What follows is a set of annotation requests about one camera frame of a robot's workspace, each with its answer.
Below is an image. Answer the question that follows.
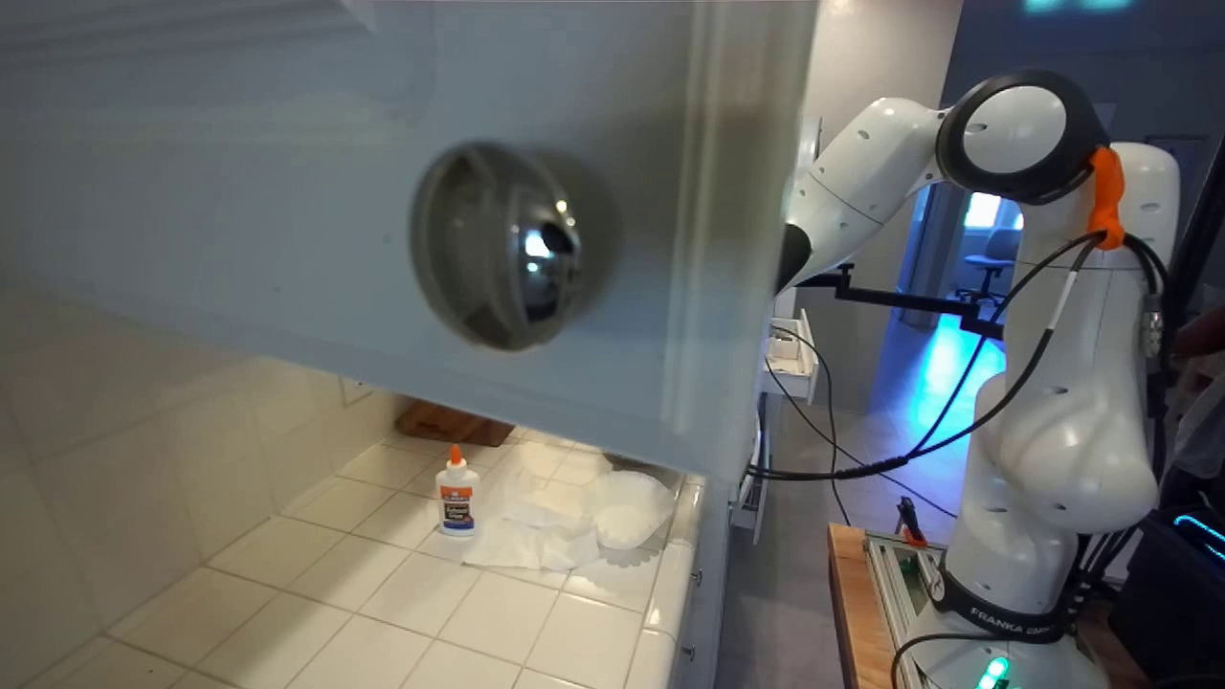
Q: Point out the large round metal knob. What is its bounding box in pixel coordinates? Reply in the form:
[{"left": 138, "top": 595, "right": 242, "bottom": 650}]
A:
[{"left": 406, "top": 138, "right": 623, "bottom": 356}]

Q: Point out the white paper coffee filter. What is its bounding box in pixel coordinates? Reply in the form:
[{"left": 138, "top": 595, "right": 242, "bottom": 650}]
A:
[{"left": 588, "top": 466, "right": 682, "bottom": 562}]

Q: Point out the brown wooden board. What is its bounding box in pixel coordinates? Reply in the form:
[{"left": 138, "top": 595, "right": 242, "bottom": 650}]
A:
[{"left": 392, "top": 396, "right": 516, "bottom": 451}]

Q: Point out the clear plastic bag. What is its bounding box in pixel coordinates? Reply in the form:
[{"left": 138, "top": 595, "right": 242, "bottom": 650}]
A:
[{"left": 464, "top": 435, "right": 611, "bottom": 573}]

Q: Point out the white glue bottle orange cap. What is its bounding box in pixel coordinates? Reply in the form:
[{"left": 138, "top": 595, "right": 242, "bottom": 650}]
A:
[{"left": 433, "top": 444, "right": 483, "bottom": 536}]

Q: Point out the wooden table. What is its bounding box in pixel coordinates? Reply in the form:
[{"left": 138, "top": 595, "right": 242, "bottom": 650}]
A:
[{"left": 822, "top": 522, "right": 1152, "bottom": 689}]

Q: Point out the office chair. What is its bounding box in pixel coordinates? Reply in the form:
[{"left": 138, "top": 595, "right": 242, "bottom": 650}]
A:
[{"left": 954, "top": 247, "right": 1027, "bottom": 309}]

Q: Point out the white cabinet door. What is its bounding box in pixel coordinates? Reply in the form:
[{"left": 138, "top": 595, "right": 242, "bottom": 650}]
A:
[{"left": 0, "top": 0, "right": 820, "bottom": 491}]

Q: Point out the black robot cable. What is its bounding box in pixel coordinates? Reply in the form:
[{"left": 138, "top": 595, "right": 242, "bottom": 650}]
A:
[{"left": 750, "top": 227, "right": 1172, "bottom": 491}]

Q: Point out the black camera mounting rod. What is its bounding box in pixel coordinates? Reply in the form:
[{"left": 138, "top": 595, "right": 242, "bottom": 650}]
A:
[{"left": 778, "top": 262, "right": 1013, "bottom": 345}]

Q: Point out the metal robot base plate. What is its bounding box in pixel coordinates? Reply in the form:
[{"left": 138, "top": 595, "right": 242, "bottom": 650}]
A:
[{"left": 866, "top": 531, "right": 1115, "bottom": 689}]

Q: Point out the black base power cable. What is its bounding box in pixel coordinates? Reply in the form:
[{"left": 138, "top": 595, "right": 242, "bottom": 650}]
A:
[{"left": 886, "top": 620, "right": 993, "bottom": 689}]

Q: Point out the orange cable clip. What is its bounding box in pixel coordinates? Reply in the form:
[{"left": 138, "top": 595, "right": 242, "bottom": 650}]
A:
[{"left": 1085, "top": 143, "right": 1132, "bottom": 252}]

